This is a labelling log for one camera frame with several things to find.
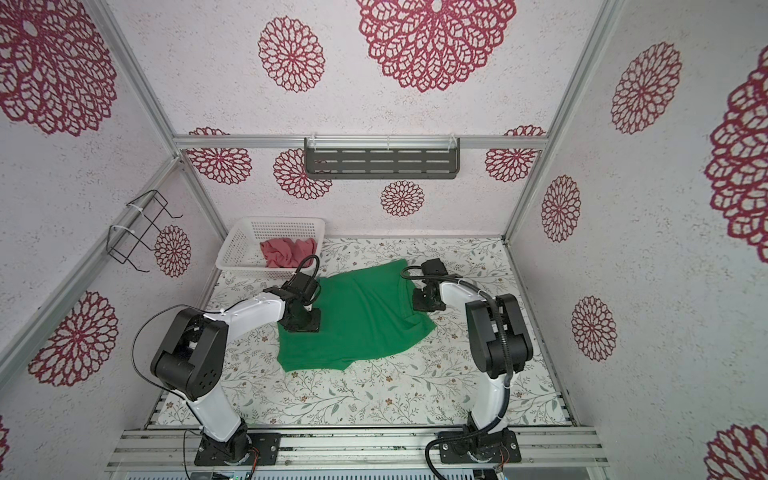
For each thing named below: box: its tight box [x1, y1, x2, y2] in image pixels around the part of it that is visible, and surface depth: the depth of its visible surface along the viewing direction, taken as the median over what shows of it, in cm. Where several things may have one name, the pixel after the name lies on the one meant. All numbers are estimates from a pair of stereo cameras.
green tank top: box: [277, 259, 437, 372], surface depth 98 cm
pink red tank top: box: [260, 237, 317, 268], surface depth 108 cm
